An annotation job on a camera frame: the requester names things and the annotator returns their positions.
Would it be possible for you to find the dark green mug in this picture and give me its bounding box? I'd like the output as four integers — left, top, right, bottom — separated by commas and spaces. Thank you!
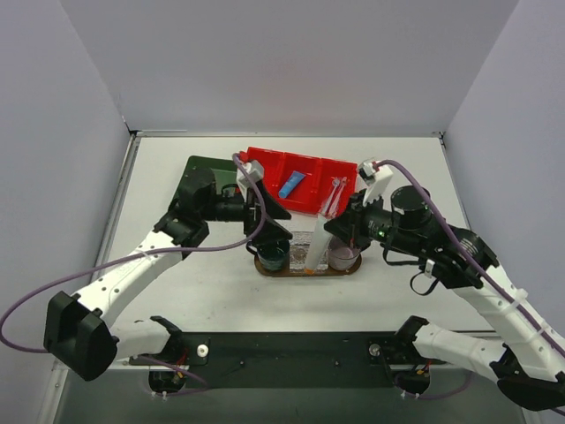
245, 240, 290, 272

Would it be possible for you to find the clear acrylic toothbrush holder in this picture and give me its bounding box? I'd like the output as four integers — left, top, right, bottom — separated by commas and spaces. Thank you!
289, 231, 313, 273

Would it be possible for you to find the lilac mug black handle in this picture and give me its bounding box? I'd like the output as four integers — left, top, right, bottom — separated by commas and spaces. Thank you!
328, 238, 360, 271

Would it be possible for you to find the white toothpaste tube orange cap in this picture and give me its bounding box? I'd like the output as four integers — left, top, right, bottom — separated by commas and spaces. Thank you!
304, 214, 332, 275

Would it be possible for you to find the blue white toothpaste tube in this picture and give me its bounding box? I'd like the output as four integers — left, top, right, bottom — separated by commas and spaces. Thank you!
278, 170, 305, 199

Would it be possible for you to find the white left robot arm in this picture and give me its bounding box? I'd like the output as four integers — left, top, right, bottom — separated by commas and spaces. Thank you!
43, 164, 292, 381

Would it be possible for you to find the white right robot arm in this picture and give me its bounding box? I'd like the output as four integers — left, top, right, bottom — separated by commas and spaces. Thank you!
325, 185, 564, 412

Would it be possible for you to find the oval wooden tray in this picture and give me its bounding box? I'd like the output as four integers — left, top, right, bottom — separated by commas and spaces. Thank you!
254, 254, 362, 278

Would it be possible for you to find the red compartment tray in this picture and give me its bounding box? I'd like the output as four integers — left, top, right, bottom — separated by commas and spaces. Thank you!
240, 147, 357, 215

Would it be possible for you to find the green plastic bin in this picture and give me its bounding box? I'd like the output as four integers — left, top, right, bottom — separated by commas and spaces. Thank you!
174, 155, 237, 196

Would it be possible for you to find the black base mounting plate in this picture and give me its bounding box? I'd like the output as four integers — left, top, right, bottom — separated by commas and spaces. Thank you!
130, 331, 430, 389

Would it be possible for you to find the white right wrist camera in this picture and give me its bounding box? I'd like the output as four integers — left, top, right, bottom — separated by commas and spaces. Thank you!
358, 159, 393, 206

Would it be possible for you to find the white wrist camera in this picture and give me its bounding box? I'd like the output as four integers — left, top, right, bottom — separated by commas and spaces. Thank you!
358, 159, 393, 206
232, 154, 264, 199

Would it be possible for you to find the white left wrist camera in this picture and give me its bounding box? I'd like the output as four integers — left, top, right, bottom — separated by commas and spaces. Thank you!
232, 154, 264, 199

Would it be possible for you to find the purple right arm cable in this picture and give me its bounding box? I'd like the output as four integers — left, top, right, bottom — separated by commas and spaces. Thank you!
374, 159, 565, 401

